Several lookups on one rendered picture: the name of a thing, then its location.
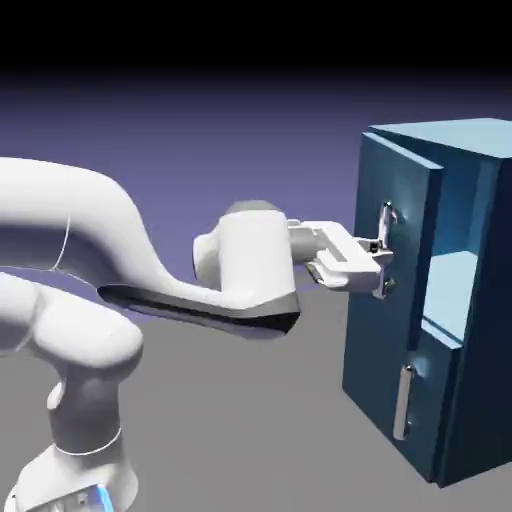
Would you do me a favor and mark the blue cabinet door, straight handle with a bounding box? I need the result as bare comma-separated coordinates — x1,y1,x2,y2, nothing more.
342,279,456,488

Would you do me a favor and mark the straight silver door handle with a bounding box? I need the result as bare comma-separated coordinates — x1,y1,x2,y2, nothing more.
392,363,414,442

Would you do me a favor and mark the blue cabinet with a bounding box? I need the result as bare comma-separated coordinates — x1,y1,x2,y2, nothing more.
341,117,512,490

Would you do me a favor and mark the curved silver door handle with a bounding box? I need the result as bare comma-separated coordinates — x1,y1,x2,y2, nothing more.
377,201,400,300

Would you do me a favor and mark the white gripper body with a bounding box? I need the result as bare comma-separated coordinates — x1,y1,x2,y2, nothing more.
314,222,382,293

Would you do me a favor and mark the blue cabinet door, curved handle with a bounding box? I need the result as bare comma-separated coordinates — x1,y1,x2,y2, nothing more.
347,131,446,356

